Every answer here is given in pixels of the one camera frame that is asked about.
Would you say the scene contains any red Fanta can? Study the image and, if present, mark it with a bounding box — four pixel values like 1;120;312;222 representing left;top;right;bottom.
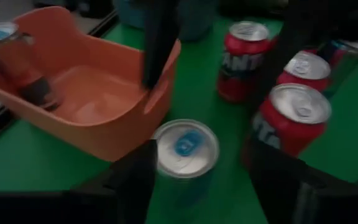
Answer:
275;50;332;94
242;83;333;167
216;21;273;104

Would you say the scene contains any teal plastic basket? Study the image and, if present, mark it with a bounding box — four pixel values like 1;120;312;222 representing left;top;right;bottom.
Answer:
113;0;219;43

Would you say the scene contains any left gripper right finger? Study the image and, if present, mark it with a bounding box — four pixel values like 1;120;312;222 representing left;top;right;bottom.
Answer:
247;139;358;224

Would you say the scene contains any orange plastic basket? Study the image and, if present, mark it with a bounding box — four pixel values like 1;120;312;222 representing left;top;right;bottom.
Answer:
0;6;182;162

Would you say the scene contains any dark blue Red Bull can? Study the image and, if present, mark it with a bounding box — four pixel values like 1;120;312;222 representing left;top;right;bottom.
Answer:
0;21;62;111

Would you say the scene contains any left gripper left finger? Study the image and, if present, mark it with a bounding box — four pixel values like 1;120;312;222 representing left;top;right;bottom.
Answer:
70;139;158;224

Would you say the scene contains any silver light-blue Red Bull can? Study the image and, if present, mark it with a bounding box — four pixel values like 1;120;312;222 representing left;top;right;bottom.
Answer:
152;119;221;218
318;33;358;99

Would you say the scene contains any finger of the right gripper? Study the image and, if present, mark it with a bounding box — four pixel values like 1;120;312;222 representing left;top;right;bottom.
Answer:
253;18;295;108
142;0;180;91

